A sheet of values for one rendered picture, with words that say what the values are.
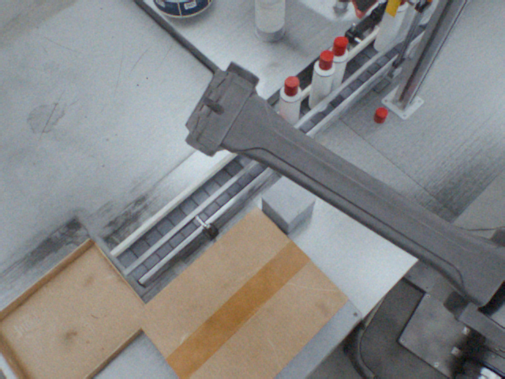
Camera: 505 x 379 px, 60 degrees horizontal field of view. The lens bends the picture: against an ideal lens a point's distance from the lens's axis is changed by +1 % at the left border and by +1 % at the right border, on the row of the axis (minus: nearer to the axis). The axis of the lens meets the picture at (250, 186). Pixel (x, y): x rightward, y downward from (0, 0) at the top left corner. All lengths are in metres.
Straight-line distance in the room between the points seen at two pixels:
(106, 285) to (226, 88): 0.81
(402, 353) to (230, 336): 1.03
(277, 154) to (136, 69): 1.03
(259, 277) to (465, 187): 0.67
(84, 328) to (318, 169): 0.85
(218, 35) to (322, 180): 1.00
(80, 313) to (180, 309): 0.41
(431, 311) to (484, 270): 1.28
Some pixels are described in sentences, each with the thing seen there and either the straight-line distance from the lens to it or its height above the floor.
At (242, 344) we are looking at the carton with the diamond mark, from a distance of 0.78.
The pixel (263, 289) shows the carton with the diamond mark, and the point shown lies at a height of 1.12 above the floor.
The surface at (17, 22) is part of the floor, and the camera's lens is 2.99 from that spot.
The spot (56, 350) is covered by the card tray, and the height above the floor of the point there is 0.83.
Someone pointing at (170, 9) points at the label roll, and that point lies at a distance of 1.43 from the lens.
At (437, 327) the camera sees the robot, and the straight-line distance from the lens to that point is 1.75.
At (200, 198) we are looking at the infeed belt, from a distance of 1.11.
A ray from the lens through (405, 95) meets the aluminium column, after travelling 1.28.
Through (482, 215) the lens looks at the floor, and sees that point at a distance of 2.23.
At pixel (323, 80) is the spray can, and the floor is 1.02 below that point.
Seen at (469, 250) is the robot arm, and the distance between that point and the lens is 0.47.
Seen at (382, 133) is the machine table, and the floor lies 0.83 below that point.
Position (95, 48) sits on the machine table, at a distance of 1.51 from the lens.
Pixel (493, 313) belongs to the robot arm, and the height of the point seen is 1.44.
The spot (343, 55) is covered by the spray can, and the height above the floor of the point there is 1.05.
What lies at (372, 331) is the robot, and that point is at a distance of 1.71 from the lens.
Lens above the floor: 1.90
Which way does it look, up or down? 67 degrees down
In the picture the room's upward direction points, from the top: 5 degrees counter-clockwise
